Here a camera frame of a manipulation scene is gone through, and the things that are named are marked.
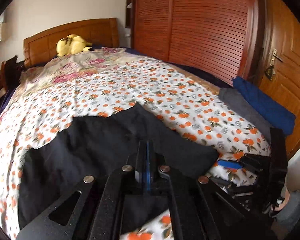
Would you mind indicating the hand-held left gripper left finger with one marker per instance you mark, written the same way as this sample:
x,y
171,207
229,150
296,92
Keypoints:
x,y
141,160

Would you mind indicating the folded grey cloth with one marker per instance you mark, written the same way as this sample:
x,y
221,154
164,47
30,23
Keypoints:
x,y
242,107

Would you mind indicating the folded blue cloth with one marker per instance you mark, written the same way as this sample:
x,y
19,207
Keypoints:
x,y
262,102

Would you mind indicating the person's right forearm grey sleeve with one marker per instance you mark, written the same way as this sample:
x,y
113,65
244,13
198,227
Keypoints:
x,y
291,207

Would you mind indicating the orange print bed sheet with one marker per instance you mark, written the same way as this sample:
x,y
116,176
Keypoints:
x,y
145,87

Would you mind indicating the red-brown slatted wardrobe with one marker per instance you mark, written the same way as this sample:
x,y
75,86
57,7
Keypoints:
x,y
202,25

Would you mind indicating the pink floral blanket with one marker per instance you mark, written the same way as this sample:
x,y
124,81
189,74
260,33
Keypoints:
x,y
85,65

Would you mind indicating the hanging keys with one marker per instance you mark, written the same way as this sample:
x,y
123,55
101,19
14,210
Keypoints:
x,y
270,72

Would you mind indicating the wooden bed headboard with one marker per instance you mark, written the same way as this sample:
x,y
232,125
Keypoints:
x,y
45,42

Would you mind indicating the wooden door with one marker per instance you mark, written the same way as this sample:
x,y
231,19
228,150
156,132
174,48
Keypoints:
x,y
290,75

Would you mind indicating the yellow plush toy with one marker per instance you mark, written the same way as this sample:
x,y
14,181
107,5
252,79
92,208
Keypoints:
x,y
71,45

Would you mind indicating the dark wooden chair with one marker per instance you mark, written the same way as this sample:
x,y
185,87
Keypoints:
x,y
11,71

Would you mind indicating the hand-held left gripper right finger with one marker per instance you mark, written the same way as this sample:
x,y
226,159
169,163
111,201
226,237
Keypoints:
x,y
151,160

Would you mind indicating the black coat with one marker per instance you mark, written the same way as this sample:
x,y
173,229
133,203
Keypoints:
x,y
102,142

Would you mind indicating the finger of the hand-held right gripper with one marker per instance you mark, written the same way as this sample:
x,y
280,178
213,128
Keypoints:
x,y
225,183
230,164

